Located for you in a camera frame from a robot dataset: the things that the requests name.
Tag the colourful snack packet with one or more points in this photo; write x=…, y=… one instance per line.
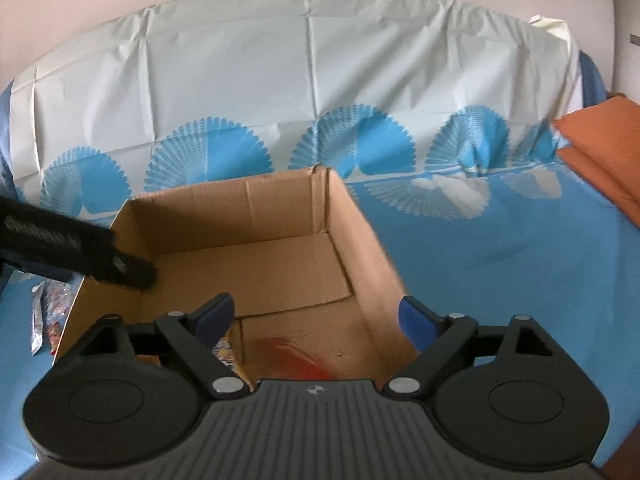
x=57, y=310

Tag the brown cardboard box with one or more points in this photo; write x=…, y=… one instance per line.
x=280, y=220

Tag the beige snack packet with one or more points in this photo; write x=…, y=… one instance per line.
x=227, y=352

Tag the red snack packet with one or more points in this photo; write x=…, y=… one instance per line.
x=300, y=360

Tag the silver snack packet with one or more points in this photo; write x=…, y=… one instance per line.
x=39, y=317

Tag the orange snack packet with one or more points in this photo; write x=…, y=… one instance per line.
x=147, y=360

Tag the blue cushion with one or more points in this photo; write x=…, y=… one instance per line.
x=592, y=77

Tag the folded orange cloth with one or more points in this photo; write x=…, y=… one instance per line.
x=605, y=145

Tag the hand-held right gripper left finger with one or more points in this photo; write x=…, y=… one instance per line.
x=215, y=317

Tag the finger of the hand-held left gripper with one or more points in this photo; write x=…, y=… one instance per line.
x=137, y=272

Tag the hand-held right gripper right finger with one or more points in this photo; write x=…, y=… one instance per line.
x=417, y=322

